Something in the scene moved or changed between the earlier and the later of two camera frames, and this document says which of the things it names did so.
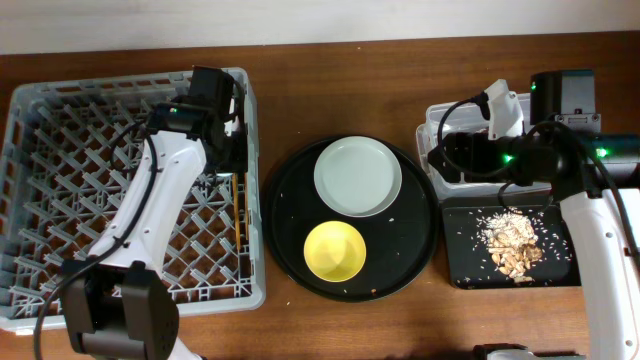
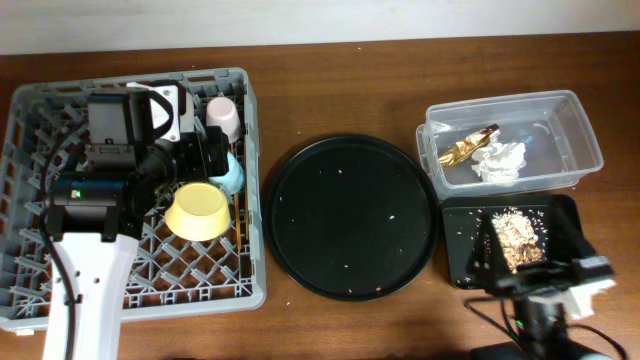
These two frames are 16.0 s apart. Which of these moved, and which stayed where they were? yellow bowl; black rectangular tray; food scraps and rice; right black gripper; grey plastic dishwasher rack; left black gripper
Moved: right black gripper; yellow bowl; left black gripper
Stayed: grey plastic dishwasher rack; food scraps and rice; black rectangular tray
